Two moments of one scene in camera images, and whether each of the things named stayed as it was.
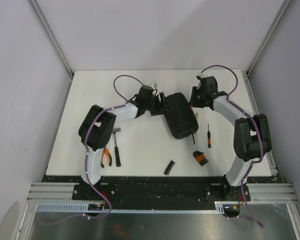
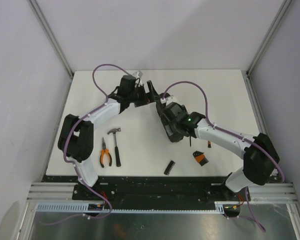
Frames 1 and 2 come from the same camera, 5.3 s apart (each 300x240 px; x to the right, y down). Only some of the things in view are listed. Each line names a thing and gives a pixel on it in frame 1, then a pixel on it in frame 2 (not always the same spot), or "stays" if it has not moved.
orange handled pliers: x=104 y=151 stays
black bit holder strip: x=169 y=167 stays
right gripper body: x=197 y=99 to x=184 y=108
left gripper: x=160 y=109 to x=146 y=97
